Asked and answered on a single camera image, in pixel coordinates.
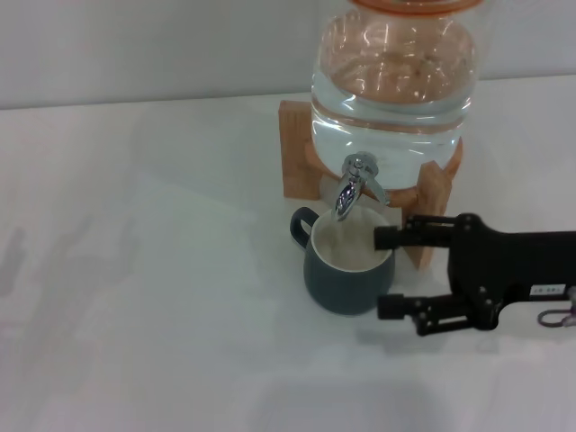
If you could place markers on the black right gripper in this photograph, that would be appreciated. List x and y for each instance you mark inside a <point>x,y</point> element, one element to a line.
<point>495,265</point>

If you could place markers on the black cup with white inside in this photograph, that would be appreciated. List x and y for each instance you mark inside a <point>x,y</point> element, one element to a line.
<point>342,288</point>

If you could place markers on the chrome faucet with lever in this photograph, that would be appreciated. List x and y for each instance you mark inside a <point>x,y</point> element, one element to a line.
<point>346,193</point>

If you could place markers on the clear glass water dispenser jar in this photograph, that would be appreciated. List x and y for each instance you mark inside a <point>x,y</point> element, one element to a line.
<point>391,128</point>

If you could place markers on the wooden dispenser stand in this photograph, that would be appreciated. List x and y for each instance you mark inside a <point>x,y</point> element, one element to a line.
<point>294,148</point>

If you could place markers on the wooden jar lid, orange seal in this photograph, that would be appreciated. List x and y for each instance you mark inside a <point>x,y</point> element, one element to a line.
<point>405,4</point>

